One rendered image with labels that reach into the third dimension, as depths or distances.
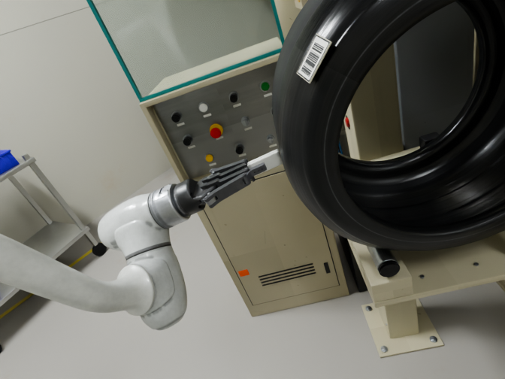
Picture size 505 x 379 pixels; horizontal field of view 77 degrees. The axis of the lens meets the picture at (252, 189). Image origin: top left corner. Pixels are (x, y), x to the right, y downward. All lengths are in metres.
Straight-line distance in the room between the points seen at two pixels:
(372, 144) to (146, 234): 0.66
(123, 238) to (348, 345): 1.24
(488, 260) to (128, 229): 0.81
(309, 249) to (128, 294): 1.04
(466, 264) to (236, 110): 0.86
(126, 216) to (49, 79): 2.99
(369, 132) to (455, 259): 0.39
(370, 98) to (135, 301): 0.75
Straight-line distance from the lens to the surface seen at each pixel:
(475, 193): 0.89
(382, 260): 0.75
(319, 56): 0.49
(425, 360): 1.67
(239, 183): 0.64
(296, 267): 1.63
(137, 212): 0.72
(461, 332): 1.75
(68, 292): 0.61
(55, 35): 3.71
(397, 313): 1.56
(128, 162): 3.87
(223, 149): 1.29
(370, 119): 0.96
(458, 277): 0.88
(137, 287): 0.68
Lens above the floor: 1.47
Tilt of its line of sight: 31 degrees down
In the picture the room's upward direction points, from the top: 22 degrees counter-clockwise
